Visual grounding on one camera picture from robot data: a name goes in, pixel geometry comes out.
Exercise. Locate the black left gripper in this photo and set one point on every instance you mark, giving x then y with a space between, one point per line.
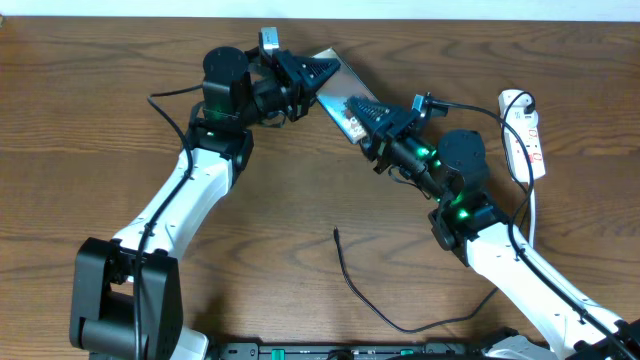
298 71

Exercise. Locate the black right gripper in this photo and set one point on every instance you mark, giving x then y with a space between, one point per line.
393 128

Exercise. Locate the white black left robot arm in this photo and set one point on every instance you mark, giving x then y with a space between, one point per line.
126 296

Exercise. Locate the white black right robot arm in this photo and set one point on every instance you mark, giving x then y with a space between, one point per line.
469 223

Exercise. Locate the white power strip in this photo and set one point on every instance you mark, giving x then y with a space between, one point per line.
518 110

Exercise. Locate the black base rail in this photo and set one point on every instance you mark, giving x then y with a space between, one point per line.
430 350

